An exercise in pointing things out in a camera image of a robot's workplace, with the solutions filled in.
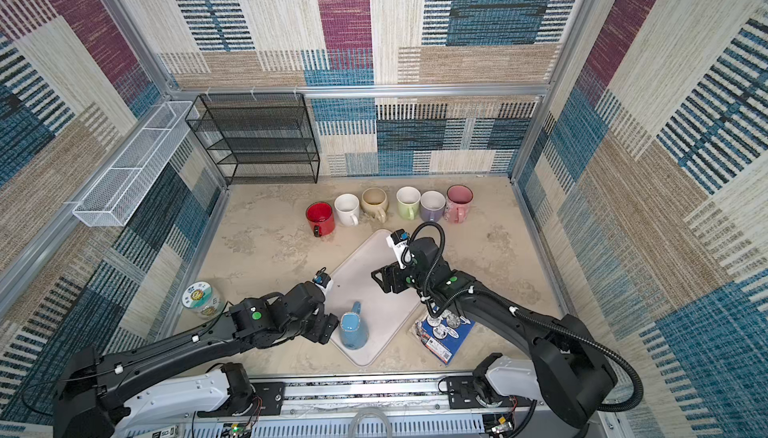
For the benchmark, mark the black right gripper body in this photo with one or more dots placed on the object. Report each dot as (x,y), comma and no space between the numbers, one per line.
(402,278)

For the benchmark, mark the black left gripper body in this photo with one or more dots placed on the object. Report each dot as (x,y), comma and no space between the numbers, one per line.
(319,327)

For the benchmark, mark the light blue mug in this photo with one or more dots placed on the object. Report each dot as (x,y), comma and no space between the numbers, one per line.
(353,329)

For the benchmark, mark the beige speckled ceramic mug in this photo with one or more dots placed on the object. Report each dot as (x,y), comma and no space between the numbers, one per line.
(375,203)

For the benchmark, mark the light green mug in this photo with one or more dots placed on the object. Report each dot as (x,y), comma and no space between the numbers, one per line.
(408,202)

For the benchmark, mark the white mug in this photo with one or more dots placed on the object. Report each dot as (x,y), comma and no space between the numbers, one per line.
(347,208)

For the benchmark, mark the lavender purple mug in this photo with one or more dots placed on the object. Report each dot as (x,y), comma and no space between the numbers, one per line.
(432,206)

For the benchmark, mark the red mug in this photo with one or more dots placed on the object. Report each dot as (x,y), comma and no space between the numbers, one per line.
(320,216)

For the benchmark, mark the pink cartoon mug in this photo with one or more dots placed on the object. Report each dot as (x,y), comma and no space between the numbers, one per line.
(458,201)

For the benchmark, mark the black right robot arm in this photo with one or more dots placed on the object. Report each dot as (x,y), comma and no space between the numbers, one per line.
(576,375)

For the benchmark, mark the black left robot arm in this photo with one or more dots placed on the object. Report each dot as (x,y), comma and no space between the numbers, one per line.
(91,394)

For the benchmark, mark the white plastic tray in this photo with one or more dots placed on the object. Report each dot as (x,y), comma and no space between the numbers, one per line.
(384,313)

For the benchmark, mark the blue snack package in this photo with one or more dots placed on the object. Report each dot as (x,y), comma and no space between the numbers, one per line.
(443,336)

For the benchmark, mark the green lidded round tin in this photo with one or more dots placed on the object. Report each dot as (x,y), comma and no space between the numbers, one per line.
(202,299)

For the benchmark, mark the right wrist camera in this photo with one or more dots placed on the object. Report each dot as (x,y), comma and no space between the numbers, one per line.
(398,241)

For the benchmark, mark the black wire mesh shelf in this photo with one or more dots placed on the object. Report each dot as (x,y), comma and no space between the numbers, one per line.
(257,138)

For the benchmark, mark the white wire mesh basket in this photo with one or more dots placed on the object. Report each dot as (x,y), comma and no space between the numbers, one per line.
(113,199)

